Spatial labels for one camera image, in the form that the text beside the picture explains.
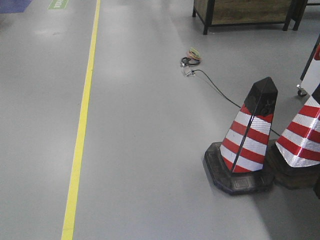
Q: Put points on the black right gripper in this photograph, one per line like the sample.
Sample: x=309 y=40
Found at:
x=316 y=188

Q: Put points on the red white traffic cone right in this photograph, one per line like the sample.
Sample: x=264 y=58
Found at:
x=295 y=155

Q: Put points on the red white traffic cone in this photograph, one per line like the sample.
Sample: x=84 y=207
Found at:
x=295 y=155
x=237 y=164

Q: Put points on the red white traffic cone left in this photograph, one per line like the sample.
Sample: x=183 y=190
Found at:
x=237 y=164

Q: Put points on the wooden black framed cabinet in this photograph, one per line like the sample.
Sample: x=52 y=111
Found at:
x=218 y=13

